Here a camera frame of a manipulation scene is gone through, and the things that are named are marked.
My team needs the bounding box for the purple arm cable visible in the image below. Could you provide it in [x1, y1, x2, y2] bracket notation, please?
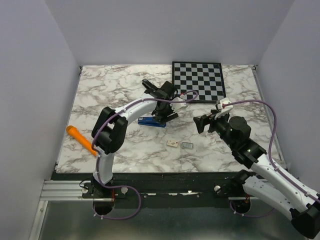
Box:
[221, 99, 320, 218]
[91, 89, 199, 221]

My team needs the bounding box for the black and grey chessboard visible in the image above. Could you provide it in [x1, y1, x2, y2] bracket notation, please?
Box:
[172, 61, 227, 104]

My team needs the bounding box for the staple tray with staples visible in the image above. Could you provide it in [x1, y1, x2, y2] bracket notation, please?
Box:
[181, 142, 194, 150]

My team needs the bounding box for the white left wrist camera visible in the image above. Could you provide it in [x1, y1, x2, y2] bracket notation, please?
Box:
[170, 97, 187, 112]

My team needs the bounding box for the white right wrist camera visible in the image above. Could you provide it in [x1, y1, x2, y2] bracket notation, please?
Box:
[214, 97, 233, 120]

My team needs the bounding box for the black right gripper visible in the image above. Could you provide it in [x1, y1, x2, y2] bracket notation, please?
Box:
[193, 109, 236, 149]

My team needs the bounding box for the white staple box sleeve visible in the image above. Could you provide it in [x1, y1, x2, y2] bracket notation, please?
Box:
[166, 139, 179, 148]

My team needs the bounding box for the orange toy microphone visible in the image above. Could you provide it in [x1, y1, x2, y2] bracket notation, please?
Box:
[66, 125, 97, 156]

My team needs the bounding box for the blue and black stapler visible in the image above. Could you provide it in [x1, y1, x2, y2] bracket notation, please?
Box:
[137, 116, 166, 128]

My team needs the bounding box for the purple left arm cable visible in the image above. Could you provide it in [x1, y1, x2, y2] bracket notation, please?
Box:
[91, 89, 199, 221]

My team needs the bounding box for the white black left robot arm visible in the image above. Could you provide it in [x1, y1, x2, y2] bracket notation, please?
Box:
[91, 79, 178, 198]

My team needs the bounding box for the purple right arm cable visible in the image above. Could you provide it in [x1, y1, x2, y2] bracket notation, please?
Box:
[221, 99, 320, 218]

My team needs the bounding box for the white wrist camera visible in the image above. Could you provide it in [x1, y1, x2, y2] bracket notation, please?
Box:
[170, 97, 187, 112]
[214, 97, 233, 120]

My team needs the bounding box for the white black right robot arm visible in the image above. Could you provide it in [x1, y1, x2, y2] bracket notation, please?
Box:
[193, 110, 320, 239]

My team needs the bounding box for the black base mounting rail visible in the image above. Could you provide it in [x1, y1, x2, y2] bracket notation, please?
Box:
[51, 172, 253, 213]

